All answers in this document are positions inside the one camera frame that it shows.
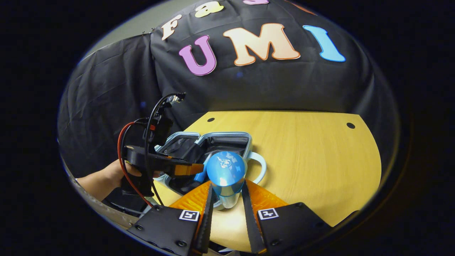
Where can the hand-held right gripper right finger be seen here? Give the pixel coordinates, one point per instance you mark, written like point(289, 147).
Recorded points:
point(250, 220)

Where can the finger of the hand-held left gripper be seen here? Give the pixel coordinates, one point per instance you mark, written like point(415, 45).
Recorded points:
point(188, 170)

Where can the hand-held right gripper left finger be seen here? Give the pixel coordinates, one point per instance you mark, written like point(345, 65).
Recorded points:
point(206, 220)

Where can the blue cap silver bottle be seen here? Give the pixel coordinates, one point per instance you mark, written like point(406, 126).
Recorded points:
point(225, 170)

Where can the black backdrop cloth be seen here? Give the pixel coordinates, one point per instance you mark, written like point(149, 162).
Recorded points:
point(266, 85)

